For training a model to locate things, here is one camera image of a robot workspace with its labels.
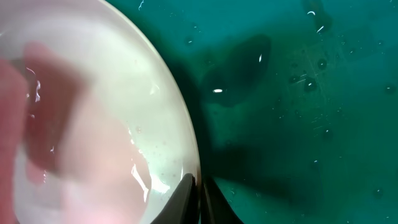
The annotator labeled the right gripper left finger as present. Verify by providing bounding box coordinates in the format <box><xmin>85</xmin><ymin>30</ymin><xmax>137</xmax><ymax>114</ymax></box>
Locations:
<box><xmin>151</xmin><ymin>174</ymin><xmax>198</xmax><ymax>224</ymax></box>

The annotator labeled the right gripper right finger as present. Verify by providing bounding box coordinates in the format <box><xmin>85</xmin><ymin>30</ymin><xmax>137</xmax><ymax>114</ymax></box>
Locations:
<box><xmin>200</xmin><ymin>177</ymin><xmax>243</xmax><ymax>224</ymax></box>

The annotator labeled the green and pink sponge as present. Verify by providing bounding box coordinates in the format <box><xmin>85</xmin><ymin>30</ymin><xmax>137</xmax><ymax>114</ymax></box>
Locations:
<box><xmin>1</xmin><ymin>42</ymin><xmax>151</xmax><ymax>223</ymax></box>

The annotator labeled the white round plate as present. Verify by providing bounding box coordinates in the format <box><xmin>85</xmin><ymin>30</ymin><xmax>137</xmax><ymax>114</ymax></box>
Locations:
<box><xmin>1</xmin><ymin>0</ymin><xmax>200</xmax><ymax>223</ymax></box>

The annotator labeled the teal plastic serving tray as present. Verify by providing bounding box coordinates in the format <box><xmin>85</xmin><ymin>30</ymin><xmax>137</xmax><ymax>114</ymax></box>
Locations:
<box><xmin>113</xmin><ymin>0</ymin><xmax>397</xmax><ymax>223</ymax></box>

